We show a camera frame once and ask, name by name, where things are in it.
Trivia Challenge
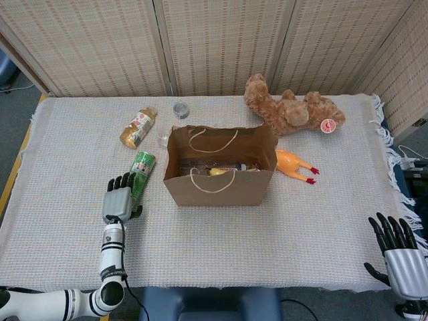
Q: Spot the white woven tablecloth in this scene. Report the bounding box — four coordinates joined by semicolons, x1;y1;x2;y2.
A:
0;93;428;292

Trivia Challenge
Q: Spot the amber tea bottle with label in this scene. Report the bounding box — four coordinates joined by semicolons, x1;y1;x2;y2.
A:
119;106;158;150

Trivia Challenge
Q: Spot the green chips can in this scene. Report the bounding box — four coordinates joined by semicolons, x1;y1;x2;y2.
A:
128;150;157;205

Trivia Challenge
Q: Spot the brown paper shopping bag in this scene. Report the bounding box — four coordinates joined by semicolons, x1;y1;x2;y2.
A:
163;124;279;207

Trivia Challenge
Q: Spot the clear plastic water bottle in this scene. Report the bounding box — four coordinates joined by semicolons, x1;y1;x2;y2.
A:
180;160;249;175

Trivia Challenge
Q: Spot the white power strip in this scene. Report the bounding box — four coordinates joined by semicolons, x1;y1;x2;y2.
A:
397;145;428;171

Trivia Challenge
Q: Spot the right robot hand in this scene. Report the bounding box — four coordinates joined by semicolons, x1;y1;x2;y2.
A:
364;212;428;302

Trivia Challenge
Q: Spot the brown teddy bear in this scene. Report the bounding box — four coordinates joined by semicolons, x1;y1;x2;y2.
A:
243;73;346;138

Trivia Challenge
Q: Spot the woven folding screen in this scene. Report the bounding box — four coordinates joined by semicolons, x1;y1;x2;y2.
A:
0;0;428;134

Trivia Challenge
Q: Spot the orange rubber chicken toy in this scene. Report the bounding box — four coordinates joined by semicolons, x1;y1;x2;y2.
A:
274;148;320;186

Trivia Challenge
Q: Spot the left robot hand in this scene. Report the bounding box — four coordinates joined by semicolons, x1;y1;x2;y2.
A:
102;172;144;225

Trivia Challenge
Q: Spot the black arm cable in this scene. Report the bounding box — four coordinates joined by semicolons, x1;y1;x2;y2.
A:
116;223;148;321

